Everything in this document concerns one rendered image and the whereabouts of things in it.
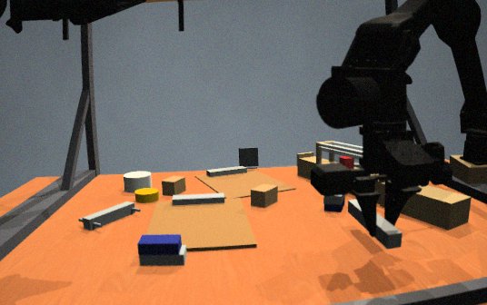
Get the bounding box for small brown wooden block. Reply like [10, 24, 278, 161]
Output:
[162, 176, 186, 196]
[251, 184, 278, 208]

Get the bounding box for grey cylinder with white top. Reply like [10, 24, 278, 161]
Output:
[124, 172, 153, 193]

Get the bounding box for yellow short cylinder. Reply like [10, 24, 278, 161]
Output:
[135, 188, 159, 203]

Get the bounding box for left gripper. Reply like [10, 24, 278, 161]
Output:
[311, 122, 452, 237]

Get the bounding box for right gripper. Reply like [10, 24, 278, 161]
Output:
[49, 0, 146, 25]

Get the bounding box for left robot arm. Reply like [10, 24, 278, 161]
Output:
[316, 0, 487, 189]

